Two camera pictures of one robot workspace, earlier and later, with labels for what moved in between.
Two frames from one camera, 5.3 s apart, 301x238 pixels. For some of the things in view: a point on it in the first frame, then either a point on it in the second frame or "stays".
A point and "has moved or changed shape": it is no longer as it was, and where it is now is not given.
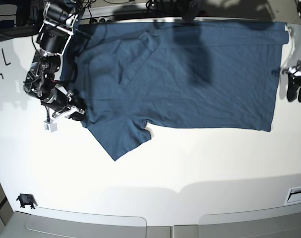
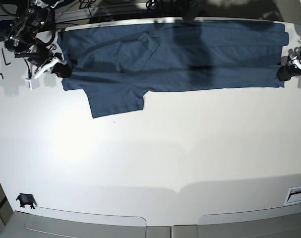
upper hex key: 4,58 stays
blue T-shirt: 125,78 has moved or changed shape
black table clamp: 27,199 stays
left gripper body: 60,98 to 40,57
